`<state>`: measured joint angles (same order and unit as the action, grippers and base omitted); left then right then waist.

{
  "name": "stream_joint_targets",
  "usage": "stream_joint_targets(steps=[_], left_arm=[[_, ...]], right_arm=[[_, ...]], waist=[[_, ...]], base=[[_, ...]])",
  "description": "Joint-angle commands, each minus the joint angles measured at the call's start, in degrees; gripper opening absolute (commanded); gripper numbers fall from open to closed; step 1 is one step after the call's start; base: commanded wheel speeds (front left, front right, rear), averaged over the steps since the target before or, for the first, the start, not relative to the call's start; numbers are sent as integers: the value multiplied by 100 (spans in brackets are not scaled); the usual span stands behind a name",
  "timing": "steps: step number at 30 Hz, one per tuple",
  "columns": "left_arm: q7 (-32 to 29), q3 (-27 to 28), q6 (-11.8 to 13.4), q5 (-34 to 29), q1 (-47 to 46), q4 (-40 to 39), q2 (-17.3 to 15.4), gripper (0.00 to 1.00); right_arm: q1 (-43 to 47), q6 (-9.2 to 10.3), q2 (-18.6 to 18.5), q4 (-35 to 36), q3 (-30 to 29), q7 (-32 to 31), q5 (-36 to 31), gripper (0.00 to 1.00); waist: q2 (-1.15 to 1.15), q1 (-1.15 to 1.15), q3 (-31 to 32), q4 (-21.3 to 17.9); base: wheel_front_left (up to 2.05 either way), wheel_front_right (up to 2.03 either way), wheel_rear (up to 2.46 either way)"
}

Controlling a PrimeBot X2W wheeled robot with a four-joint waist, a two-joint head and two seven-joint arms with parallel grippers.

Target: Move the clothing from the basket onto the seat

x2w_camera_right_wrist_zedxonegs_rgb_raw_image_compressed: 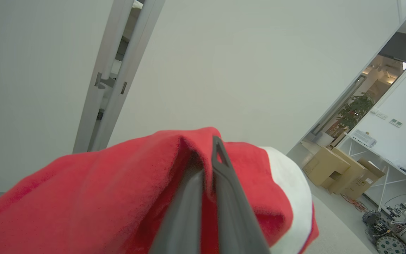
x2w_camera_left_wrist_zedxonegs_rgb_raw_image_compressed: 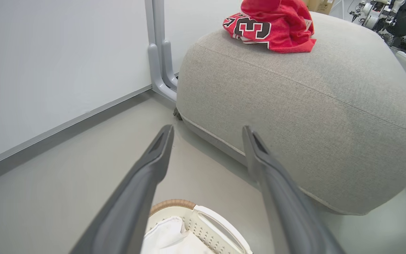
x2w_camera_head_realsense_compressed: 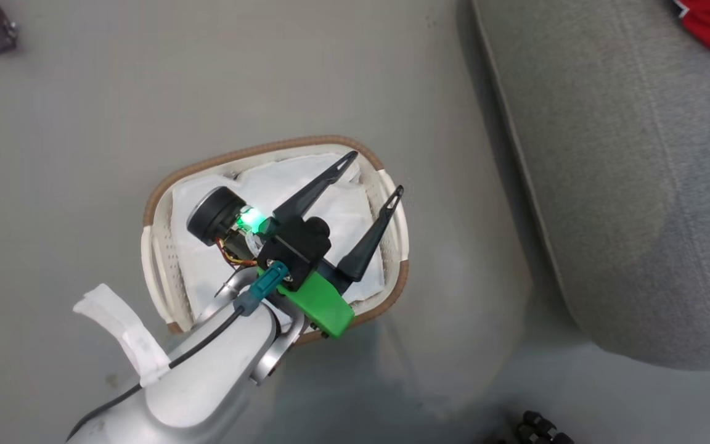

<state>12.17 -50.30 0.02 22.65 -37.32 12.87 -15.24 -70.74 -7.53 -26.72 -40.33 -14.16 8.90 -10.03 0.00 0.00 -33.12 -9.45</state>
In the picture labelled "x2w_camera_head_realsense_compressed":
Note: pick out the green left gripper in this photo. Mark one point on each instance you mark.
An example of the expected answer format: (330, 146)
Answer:
(318, 305)

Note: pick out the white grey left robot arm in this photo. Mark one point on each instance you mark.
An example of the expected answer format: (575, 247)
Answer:
(219, 364)

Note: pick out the white garment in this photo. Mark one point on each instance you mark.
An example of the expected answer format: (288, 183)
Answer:
(281, 179)

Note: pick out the grey fabric sofa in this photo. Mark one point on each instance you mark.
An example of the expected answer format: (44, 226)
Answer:
(626, 185)

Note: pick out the white laundry basket brown rim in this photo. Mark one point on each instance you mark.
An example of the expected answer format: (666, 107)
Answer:
(161, 259)

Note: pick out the white tape tag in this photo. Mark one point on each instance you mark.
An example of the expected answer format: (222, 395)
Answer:
(127, 333)

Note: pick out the black knurled robot connector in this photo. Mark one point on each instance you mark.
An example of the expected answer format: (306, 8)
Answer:
(540, 428)

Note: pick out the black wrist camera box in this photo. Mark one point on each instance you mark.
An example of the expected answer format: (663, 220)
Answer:
(296, 246)

